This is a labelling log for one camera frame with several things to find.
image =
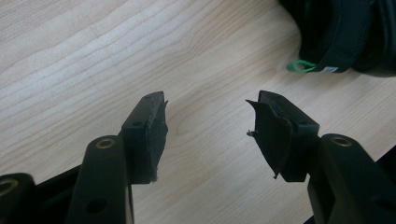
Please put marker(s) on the black cloth bag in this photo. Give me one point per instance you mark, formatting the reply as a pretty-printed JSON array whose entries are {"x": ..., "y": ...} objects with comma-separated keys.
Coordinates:
[{"x": 345, "y": 34}]

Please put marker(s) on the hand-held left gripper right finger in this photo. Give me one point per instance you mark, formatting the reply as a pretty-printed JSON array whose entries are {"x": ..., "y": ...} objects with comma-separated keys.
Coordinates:
[{"x": 327, "y": 168}]

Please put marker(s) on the green loop tag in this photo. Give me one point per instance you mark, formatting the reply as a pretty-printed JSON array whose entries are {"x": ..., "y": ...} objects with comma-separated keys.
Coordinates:
[{"x": 300, "y": 66}]

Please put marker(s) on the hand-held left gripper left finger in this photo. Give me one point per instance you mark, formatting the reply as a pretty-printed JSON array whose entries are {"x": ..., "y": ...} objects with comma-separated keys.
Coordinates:
[{"x": 112, "y": 168}]

